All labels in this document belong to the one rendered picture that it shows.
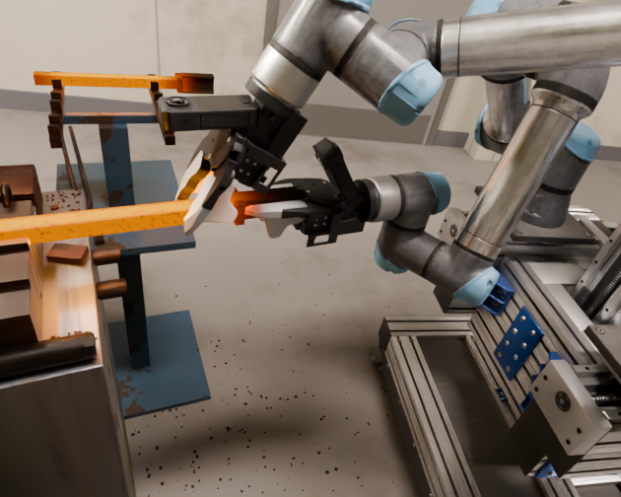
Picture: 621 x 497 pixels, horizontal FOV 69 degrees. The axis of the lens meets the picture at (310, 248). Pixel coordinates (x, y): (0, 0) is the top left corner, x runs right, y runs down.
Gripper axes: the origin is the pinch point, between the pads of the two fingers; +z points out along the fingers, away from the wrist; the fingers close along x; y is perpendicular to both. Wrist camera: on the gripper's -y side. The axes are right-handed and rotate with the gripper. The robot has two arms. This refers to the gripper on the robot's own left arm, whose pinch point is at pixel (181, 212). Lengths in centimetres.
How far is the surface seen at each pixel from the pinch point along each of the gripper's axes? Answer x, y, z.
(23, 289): -8.4, -15.3, 10.9
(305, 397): 23, 88, 65
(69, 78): 65, -8, 11
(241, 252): 103, 90, 65
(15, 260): -4.5, -16.4, 10.4
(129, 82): 64, 4, 5
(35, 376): -15.3, -12.1, 16.5
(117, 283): 0.7, -2.2, 14.7
